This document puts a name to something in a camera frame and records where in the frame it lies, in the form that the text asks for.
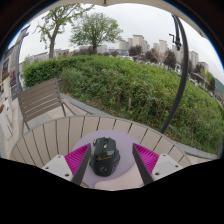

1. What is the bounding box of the thin-crowned tree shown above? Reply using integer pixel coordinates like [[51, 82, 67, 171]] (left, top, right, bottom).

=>
[[33, 3, 96, 60]]

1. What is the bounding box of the black curved umbrella pole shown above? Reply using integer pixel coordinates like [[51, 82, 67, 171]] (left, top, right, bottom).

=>
[[159, 13, 190, 134]]

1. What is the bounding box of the group of high-rise buildings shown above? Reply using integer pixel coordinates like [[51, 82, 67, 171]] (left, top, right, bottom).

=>
[[118, 33, 211, 73]]

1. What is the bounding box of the tall grey sign pillar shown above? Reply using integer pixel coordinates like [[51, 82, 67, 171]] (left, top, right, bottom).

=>
[[13, 24, 32, 98]]

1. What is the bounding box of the purple mouse pad with wrist rest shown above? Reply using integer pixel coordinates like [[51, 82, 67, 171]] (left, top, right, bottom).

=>
[[71, 129, 146, 192]]

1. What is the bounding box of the grey shopfront building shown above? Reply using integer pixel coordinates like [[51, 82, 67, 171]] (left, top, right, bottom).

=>
[[0, 49, 16, 101]]

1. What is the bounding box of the beige patio umbrella canopy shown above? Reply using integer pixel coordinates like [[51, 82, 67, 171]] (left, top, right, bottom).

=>
[[56, 0, 208, 38]]

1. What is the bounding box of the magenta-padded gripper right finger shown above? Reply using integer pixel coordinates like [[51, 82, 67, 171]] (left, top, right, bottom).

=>
[[131, 143, 184, 186]]

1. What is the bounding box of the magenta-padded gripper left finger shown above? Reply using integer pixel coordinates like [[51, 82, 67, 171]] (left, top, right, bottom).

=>
[[41, 143, 92, 186]]

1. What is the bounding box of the grey slatted outdoor chair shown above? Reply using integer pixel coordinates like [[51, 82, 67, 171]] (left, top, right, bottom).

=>
[[17, 77, 88, 131]]

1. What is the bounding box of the round-crowned tree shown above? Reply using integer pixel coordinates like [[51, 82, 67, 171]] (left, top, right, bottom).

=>
[[69, 12, 124, 55]]

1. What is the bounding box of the black computer mouse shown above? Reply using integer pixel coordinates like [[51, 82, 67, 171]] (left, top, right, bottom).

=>
[[89, 136, 121, 178]]

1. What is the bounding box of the white planter with flowers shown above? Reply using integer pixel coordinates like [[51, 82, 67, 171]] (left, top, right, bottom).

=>
[[0, 103, 14, 141]]

